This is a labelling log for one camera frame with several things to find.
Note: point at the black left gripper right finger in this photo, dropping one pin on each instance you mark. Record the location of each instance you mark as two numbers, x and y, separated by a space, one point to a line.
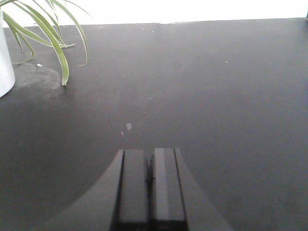
177 203

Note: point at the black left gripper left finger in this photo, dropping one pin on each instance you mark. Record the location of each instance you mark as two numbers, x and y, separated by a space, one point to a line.
118 201

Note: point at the white plant pot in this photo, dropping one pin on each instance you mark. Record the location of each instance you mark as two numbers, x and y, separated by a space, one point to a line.
7 77

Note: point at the green spider plant leaves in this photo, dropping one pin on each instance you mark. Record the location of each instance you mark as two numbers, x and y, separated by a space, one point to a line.
48 23

